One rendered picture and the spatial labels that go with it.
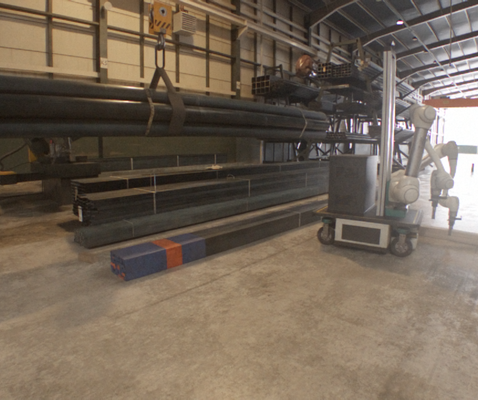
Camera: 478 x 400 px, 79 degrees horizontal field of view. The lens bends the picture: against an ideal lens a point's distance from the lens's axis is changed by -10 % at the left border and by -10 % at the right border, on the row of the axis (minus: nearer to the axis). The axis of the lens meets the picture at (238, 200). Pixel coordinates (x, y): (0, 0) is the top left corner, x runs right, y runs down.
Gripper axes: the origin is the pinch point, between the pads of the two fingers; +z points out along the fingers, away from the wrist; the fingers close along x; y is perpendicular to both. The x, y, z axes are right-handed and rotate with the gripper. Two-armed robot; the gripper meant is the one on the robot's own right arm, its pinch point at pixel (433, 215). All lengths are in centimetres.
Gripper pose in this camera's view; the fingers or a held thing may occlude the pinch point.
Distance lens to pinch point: 299.3
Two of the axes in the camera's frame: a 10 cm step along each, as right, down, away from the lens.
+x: -5.6, 1.5, -8.2
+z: 0.0, 9.8, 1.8
